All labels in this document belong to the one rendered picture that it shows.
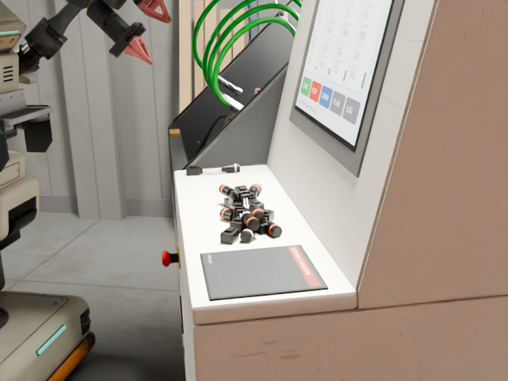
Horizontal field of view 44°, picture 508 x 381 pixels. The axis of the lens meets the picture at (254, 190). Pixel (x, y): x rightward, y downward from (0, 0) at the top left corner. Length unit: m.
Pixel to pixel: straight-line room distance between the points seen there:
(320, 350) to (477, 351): 0.23
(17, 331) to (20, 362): 0.19
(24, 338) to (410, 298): 1.65
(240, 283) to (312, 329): 0.12
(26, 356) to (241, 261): 1.40
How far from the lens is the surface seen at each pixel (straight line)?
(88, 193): 4.25
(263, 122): 1.48
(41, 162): 4.49
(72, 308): 2.48
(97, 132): 4.11
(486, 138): 0.86
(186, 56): 3.68
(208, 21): 3.66
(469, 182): 0.86
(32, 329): 2.37
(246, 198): 1.11
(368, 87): 0.92
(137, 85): 4.06
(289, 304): 0.84
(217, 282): 0.87
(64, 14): 2.25
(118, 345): 2.74
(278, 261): 0.93
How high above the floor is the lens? 1.35
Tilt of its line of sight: 17 degrees down
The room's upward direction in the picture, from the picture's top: 2 degrees counter-clockwise
